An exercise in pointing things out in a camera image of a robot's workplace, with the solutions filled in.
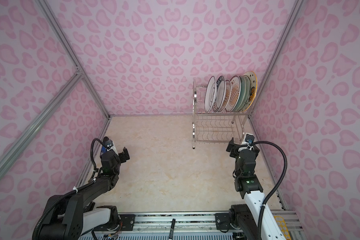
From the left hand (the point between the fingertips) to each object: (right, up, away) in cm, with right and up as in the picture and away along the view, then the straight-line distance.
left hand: (117, 147), depth 88 cm
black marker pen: (+33, -37, -16) cm, 53 cm away
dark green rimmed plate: (+59, +30, -6) cm, 66 cm away
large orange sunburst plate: (+67, +30, -8) cm, 73 cm away
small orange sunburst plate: (+62, +28, -8) cm, 69 cm away
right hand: (+68, +6, -13) cm, 70 cm away
